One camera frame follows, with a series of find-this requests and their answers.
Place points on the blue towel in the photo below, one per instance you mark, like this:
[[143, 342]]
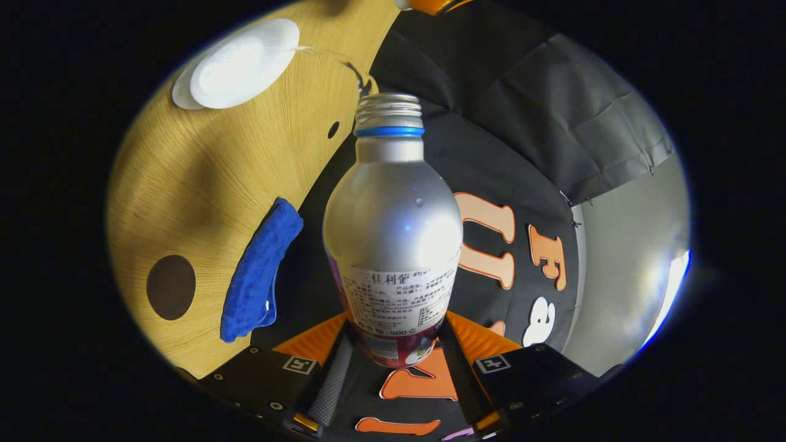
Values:
[[261, 270]]

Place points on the silver water bottle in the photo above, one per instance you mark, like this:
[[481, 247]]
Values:
[[393, 215]]

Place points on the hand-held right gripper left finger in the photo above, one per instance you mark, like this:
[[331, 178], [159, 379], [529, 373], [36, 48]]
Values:
[[328, 383]]

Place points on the white teacup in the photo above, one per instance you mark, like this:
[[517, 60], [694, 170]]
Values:
[[242, 64]]

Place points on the white saucer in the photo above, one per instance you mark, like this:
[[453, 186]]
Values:
[[181, 92]]

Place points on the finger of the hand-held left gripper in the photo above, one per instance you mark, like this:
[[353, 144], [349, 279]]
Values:
[[436, 5]]

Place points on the brown round coaster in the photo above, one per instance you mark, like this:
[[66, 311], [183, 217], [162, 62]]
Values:
[[171, 287]]

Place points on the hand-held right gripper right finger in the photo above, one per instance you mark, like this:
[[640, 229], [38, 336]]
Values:
[[463, 374]]

